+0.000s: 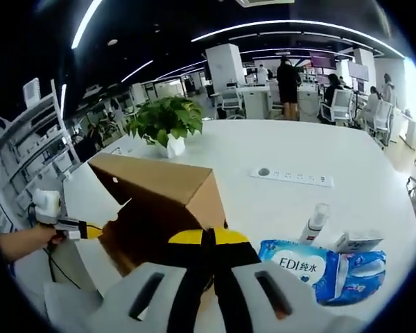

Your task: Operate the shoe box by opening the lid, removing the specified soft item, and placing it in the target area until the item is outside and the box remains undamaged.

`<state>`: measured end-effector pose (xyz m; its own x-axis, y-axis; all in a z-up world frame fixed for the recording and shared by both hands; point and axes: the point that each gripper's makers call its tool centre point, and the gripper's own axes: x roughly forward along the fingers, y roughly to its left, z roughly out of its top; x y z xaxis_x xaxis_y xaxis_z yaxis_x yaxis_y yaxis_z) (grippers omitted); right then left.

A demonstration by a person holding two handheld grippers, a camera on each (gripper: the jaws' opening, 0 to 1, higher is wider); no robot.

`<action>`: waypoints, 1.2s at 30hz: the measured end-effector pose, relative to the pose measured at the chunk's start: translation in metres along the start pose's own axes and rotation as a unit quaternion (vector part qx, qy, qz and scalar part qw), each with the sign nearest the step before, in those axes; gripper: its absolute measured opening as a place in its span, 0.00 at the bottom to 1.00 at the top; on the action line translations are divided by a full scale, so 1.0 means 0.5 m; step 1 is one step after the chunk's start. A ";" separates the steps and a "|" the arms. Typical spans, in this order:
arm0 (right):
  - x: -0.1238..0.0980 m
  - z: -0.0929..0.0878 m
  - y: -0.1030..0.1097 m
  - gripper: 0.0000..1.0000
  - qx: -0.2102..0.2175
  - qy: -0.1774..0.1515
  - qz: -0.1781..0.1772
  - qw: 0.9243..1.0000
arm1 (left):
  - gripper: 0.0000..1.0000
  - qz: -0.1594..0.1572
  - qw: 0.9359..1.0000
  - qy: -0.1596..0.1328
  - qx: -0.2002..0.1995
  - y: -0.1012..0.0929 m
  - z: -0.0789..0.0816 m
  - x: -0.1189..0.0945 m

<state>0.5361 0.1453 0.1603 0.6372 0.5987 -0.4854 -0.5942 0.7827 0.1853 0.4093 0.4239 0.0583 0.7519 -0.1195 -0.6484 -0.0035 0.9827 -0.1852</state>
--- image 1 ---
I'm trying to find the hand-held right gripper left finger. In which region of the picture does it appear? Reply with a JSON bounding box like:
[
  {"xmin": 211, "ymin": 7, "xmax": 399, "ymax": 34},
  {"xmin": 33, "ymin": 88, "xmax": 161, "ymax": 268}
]
[{"xmin": 79, "ymin": 228, "xmax": 216, "ymax": 333}]

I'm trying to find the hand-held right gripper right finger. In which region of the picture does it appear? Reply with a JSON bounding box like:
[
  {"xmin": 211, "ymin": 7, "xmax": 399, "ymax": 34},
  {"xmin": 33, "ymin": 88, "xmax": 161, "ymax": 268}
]
[{"xmin": 211, "ymin": 227, "xmax": 365, "ymax": 333}]

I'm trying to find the blue wet wipes pack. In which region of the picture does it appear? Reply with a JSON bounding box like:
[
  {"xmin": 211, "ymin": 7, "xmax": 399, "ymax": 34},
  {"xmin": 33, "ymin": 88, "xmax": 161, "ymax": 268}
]
[{"xmin": 257, "ymin": 238, "xmax": 339, "ymax": 307}]

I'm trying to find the brown cardboard shoe box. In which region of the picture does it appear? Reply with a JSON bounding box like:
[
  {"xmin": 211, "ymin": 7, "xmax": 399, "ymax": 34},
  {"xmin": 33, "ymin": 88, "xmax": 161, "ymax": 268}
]
[{"xmin": 87, "ymin": 152, "xmax": 229, "ymax": 294}]

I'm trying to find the blue patterned plastic pack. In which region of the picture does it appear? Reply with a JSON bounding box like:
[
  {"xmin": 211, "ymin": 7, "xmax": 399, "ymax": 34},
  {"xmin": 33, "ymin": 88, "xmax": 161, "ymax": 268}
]
[{"xmin": 313, "ymin": 249, "xmax": 388, "ymax": 307}]

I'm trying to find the small white carton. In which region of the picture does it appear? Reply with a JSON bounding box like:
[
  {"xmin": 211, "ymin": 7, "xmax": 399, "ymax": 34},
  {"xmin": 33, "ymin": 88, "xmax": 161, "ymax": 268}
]
[{"xmin": 333, "ymin": 230, "xmax": 385, "ymax": 254}]

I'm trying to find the person's left hand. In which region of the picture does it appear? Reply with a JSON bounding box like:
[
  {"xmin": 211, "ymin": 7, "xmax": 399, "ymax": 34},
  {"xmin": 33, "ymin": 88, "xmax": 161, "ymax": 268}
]
[{"xmin": 30, "ymin": 223, "xmax": 62, "ymax": 248}]

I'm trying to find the white metal shelf rack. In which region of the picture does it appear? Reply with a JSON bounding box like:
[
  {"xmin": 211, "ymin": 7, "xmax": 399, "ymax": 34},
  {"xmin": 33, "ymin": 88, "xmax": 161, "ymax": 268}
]
[{"xmin": 0, "ymin": 79, "xmax": 84, "ymax": 218}]

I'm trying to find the grey mesh office chair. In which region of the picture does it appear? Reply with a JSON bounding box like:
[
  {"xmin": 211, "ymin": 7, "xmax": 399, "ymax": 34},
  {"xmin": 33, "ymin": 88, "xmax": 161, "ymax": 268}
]
[{"xmin": 43, "ymin": 280, "xmax": 107, "ymax": 333}]

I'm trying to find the white slotted crate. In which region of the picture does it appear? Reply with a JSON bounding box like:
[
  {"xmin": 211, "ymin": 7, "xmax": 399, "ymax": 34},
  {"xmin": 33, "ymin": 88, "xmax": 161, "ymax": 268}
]
[{"xmin": 22, "ymin": 78, "xmax": 42, "ymax": 109}]

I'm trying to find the white table socket panel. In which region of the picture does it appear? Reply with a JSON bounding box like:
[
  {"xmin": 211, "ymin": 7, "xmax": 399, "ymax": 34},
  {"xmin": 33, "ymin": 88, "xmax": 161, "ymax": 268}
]
[{"xmin": 249, "ymin": 166, "xmax": 334, "ymax": 188}]

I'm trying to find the green potted plant white pot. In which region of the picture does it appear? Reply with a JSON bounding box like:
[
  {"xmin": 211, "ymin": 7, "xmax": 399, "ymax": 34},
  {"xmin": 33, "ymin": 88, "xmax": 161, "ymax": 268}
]
[{"xmin": 124, "ymin": 96, "xmax": 205, "ymax": 159}]

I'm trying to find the linear ceiling light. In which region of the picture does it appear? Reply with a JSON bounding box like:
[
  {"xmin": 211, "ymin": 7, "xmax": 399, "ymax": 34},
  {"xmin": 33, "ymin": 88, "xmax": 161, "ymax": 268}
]
[
  {"xmin": 120, "ymin": 60, "xmax": 155, "ymax": 83},
  {"xmin": 71, "ymin": 0, "xmax": 104, "ymax": 49}
]

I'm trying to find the white desk cabinet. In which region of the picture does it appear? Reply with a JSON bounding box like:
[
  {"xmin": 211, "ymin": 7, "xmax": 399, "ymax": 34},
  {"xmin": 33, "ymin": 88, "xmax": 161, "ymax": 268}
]
[{"xmin": 234, "ymin": 85, "xmax": 277, "ymax": 121}]

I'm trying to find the white square pillar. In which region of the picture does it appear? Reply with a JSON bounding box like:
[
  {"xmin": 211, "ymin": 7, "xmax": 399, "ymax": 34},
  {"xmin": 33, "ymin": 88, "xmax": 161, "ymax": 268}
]
[{"xmin": 205, "ymin": 43, "xmax": 248, "ymax": 121}]

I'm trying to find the long curved ceiling light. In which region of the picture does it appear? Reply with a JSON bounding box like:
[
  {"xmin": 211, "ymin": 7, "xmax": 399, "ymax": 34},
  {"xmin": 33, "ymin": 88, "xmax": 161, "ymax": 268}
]
[{"xmin": 190, "ymin": 19, "xmax": 403, "ymax": 58}]

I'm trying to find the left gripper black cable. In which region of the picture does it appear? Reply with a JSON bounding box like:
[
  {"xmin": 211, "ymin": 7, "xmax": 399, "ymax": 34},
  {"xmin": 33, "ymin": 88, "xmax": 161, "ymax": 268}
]
[{"xmin": 45, "ymin": 239, "xmax": 83, "ymax": 289}]

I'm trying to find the purple wall screen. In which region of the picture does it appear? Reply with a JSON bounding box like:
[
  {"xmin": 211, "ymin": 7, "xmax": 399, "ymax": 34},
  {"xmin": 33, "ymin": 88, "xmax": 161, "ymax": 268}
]
[{"xmin": 310, "ymin": 51, "xmax": 336, "ymax": 69}]

